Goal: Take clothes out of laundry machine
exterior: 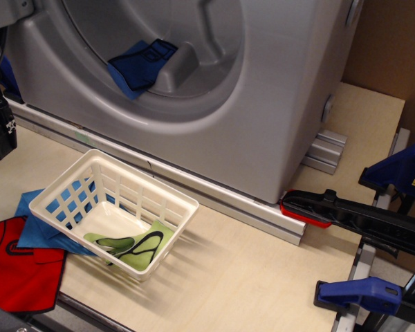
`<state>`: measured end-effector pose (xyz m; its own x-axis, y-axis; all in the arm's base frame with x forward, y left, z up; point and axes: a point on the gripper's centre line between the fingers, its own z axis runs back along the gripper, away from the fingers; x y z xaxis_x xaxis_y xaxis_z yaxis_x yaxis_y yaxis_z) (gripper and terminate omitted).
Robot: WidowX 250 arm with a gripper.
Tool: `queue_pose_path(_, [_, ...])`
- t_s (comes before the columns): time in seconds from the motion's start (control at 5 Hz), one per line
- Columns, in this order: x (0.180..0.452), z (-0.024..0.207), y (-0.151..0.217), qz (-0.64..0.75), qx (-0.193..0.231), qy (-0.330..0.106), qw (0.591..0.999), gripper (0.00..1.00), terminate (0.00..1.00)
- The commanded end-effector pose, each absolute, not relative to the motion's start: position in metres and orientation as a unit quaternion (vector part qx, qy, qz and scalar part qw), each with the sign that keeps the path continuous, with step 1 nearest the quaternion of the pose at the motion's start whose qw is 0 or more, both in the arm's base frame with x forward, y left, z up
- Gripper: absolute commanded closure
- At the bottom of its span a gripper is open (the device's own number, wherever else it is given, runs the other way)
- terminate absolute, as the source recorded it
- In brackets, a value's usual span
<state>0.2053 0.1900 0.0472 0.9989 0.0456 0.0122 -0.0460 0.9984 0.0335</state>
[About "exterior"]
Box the green cloth garment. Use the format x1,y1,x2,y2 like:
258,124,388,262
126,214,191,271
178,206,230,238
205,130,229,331
84,221,174,271

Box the grey toy washing machine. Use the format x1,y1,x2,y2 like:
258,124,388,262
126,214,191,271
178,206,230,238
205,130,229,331
0,1,363,203

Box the dark blue cloth garment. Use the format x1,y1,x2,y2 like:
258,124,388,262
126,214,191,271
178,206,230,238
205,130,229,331
107,39,178,100

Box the red cloth shirt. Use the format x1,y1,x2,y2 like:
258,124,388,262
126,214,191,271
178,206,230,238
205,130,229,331
0,216,66,314

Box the short aluminium extrusion block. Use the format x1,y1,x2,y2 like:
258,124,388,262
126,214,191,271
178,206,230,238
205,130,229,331
302,129,348,175

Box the long aluminium extrusion rail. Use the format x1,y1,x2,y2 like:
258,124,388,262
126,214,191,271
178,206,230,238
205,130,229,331
8,100,306,246

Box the blue clamp handle lower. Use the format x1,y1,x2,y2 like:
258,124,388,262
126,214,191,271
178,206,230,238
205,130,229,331
313,277,415,324

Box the blue Irwin clamp upper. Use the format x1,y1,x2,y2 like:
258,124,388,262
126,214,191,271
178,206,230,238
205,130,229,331
358,144,415,197

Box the black red bar clamp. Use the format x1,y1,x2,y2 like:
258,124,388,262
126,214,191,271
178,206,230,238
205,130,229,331
280,190,415,256

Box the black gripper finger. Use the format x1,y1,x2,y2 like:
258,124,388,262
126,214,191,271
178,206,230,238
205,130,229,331
0,99,17,160

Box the light blue cloth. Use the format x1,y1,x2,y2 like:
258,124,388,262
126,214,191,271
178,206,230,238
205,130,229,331
15,189,95,256

